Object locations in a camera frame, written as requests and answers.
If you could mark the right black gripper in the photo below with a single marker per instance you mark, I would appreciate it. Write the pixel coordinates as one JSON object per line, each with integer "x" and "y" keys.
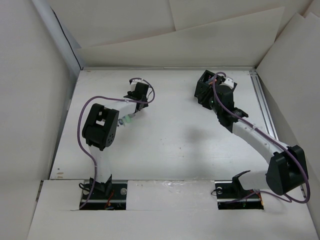
{"x": 211, "y": 90}

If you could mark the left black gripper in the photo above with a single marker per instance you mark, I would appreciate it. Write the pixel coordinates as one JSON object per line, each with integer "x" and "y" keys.
{"x": 130, "y": 93}

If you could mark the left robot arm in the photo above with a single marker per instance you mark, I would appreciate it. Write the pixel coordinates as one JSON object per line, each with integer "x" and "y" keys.
{"x": 99, "y": 129}

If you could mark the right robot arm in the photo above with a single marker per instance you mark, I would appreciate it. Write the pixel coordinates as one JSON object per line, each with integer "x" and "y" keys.
{"x": 287, "y": 168}

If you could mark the black two-compartment organizer box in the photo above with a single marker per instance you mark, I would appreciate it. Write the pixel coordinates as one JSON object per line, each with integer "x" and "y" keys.
{"x": 204, "y": 90}

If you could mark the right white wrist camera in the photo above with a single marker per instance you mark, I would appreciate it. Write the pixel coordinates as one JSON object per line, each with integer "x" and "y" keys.
{"x": 229, "y": 82}

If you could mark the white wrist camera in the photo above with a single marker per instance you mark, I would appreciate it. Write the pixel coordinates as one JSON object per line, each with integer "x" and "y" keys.
{"x": 133, "y": 82}
{"x": 229, "y": 82}

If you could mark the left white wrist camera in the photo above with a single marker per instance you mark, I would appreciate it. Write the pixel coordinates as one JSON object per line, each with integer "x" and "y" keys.
{"x": 133, "y": 82}

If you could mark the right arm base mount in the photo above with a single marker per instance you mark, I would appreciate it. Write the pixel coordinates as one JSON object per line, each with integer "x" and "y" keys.
{"x": 231, "y": 196}

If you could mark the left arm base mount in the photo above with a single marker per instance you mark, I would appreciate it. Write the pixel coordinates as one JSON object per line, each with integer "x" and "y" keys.
{"x": 108, "y": 196}

